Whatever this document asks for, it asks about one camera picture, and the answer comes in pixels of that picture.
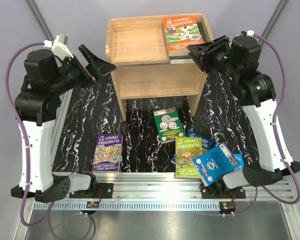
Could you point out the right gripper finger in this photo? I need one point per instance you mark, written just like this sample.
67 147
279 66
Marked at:
198 60
198 48

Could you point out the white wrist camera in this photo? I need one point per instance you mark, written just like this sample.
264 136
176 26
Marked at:
59 46
249 33

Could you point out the purple 52-Storey Treehouse book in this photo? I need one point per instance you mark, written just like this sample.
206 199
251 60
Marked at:
108 153

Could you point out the orange 78-Storey Treehouse book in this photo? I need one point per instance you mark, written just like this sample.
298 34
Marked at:
177 21

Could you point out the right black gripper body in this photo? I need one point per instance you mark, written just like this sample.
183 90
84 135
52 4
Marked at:
217 55

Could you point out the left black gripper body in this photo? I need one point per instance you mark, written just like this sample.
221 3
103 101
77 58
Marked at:
82 76

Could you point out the light blue paperback book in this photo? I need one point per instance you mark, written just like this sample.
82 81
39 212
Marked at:
214 163

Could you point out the aluminium rail frame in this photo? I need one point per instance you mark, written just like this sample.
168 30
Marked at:
158 206

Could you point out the black marble pattern mat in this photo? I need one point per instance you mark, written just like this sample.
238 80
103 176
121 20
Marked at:
93 111

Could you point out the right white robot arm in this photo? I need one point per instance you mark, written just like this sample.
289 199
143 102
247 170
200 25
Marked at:
237 60

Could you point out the dark Tale of Two Cities book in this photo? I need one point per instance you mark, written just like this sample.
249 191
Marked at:
187 60

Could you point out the wooden two-tier shelf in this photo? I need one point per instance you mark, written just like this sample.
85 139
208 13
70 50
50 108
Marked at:
136 46

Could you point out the blue Storey Treehouse book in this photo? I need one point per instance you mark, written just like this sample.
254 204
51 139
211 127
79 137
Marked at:
240 161

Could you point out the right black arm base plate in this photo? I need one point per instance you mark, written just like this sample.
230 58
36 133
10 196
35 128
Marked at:
219 191

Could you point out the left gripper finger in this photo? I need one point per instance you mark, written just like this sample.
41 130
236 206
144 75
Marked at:
90 57
100 70

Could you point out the green 65-Storey Treehouse book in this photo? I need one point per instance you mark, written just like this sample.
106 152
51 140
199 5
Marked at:
186 171

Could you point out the green coin cover book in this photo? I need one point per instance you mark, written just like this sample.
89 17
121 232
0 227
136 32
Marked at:
168 124

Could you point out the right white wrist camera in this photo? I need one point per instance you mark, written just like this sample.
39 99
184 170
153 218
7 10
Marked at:
249 33

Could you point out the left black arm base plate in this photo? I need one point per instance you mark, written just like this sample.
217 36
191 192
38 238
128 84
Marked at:
102 188

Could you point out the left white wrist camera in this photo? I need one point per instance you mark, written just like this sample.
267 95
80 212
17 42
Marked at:
59 46

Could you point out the dark blue 91-Storey Treehouse book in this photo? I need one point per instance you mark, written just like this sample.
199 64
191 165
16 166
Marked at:
202 142

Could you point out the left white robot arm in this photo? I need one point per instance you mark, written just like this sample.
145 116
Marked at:
49 75

